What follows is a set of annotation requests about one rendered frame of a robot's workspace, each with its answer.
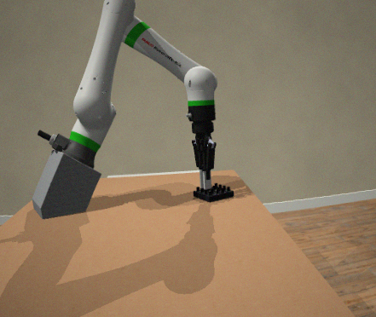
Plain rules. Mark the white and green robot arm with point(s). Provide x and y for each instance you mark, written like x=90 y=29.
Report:
x=92 y=101

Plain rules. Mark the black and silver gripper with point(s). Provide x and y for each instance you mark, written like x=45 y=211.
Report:
x=204 y=152

